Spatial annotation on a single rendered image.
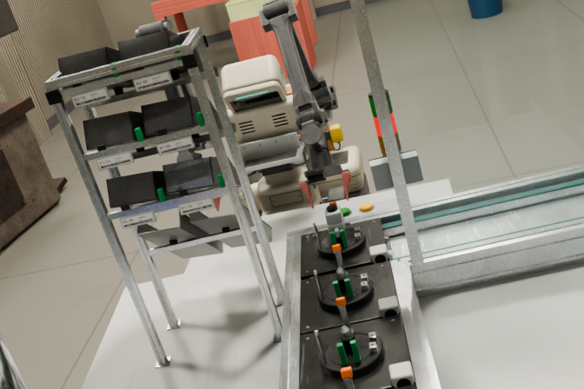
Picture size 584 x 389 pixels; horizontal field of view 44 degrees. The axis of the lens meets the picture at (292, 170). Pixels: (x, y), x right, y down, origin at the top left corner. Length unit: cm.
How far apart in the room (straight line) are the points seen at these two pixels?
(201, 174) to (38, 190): 435
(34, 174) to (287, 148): 369
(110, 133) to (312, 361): 72
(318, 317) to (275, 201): 105
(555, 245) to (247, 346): 83
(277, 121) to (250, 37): 514
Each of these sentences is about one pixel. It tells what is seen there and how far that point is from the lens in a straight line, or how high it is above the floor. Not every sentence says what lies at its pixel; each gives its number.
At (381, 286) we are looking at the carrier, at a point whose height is 97.
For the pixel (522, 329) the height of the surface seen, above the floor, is 86.
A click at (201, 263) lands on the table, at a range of 245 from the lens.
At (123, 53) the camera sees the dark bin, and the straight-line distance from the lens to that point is 176.
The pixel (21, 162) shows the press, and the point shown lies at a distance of 599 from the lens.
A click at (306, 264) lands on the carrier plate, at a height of 97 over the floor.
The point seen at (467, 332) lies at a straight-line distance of 181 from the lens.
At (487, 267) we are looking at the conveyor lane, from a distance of 195.
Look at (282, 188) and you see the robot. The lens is 274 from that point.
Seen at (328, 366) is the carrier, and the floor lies 99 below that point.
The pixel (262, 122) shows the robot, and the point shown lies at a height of 116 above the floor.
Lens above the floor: 194
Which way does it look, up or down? 21 degrees down
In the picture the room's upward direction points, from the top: 16 degrees counter-clockwise
